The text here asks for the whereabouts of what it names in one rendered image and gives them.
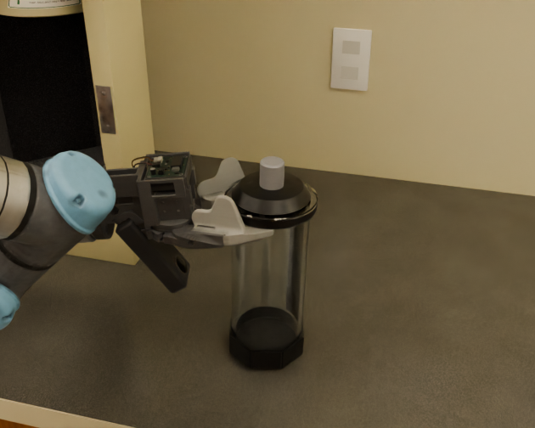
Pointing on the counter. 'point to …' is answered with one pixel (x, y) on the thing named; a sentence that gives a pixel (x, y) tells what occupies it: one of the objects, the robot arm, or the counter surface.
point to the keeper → (105, 109)
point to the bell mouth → (34, 8)
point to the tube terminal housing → (98, 31)
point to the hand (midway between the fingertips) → (267, 214)
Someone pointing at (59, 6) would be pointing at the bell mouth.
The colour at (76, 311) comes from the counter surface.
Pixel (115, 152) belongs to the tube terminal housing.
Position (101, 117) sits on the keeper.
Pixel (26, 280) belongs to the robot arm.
